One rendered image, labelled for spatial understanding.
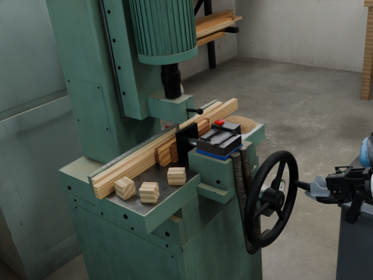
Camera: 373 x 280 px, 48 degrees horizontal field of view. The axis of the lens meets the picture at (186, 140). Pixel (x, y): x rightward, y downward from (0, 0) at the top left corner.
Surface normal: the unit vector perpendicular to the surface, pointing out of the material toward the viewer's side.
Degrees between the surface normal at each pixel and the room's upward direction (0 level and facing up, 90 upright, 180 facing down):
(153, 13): 90
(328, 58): 90
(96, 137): 90
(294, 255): 0
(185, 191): 90
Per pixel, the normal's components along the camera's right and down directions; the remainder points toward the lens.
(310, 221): -0.11, -0.89
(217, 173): -0.62, 0.41
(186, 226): 0.77, 0.22
